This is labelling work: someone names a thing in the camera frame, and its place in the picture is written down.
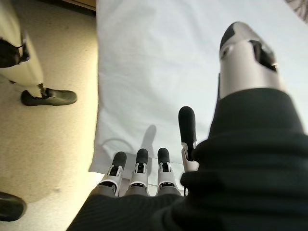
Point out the robot right hand black glove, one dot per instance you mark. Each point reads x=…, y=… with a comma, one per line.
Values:
x=240, y=168

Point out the white duvet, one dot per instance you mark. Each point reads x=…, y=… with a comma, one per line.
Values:
x=156, y=60

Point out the robot left foot dark shoe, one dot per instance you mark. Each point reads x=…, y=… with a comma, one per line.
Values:
x=55, y=97

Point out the robot foot dark shoe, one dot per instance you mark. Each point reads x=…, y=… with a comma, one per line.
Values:
x=12, y=207
x=55, y=97

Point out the robot right foot dark shoe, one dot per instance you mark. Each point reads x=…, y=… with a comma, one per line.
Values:
x=12, y=207

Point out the robot left leg silver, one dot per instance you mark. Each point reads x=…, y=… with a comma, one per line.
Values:
x=24, y=65

